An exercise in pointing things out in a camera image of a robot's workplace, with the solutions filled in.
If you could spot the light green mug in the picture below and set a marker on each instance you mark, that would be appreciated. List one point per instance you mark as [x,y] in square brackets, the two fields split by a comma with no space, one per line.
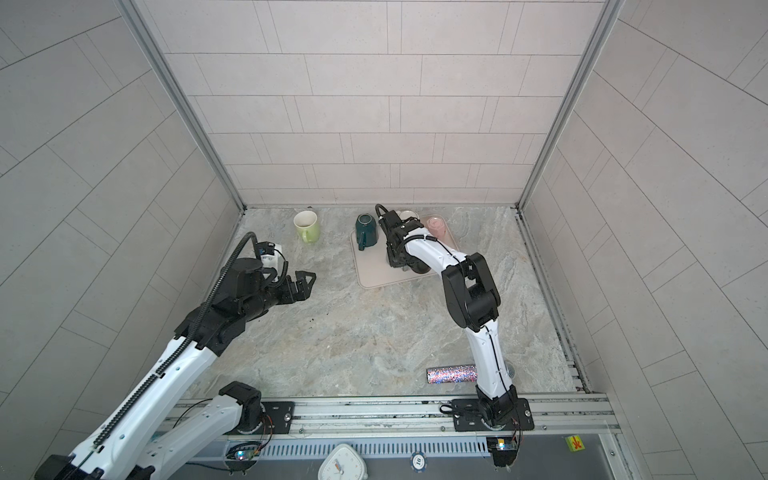
[307,226]

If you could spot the glittery cylindrical bottle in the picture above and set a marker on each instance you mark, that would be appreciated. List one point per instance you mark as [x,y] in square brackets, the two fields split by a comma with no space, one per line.
[451,374]

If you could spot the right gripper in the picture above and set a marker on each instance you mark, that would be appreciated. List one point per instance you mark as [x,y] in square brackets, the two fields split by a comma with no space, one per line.
[397,261]

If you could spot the right circuit board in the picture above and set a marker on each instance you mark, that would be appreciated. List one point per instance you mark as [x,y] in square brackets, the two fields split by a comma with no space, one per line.
[503,450]

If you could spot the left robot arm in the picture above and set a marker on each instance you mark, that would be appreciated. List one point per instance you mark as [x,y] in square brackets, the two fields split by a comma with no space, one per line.
[126,446]

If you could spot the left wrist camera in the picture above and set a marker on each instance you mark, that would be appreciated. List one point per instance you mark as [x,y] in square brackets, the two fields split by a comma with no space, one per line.
[270,255]

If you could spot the circuit board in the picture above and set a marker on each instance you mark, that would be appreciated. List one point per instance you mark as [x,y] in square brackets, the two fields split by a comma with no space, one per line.
[241,457]
[503,450]

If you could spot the pink mug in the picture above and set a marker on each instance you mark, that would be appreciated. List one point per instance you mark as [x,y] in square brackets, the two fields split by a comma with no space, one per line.
[437,227]

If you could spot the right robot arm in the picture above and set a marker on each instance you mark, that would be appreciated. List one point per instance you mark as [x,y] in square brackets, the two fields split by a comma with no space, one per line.
[472,301]

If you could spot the left circuit board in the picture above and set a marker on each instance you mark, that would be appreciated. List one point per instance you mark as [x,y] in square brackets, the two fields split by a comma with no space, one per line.
[241,457]

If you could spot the dark green mug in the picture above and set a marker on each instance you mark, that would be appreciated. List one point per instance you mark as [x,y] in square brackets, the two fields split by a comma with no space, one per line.
[366,231]

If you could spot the round blue badge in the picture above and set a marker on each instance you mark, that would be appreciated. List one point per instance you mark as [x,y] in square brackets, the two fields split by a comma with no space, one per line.
[418,462]

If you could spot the white mug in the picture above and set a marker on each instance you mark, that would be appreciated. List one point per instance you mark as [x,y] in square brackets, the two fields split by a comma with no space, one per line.
[406,214]

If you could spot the aluminium mounting rail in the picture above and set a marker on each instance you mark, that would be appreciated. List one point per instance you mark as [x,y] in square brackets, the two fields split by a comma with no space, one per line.
[398,416]

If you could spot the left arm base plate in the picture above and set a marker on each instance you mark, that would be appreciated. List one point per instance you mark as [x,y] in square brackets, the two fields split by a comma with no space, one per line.
[272,417]

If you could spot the pink plastic tray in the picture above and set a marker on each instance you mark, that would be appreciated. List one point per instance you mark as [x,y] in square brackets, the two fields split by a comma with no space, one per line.
[374,271]

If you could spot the white kitchen timer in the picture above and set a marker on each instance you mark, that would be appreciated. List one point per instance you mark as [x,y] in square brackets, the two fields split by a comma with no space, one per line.
[343,463]

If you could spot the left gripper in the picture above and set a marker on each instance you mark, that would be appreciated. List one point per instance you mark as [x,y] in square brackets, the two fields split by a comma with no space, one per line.
[303,292]

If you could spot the yellow warning sticker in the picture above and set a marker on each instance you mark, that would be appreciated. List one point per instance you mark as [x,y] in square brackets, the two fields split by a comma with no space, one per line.
[575,443]

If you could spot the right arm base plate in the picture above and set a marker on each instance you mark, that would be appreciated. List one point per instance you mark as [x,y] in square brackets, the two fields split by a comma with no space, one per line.
[479,415]

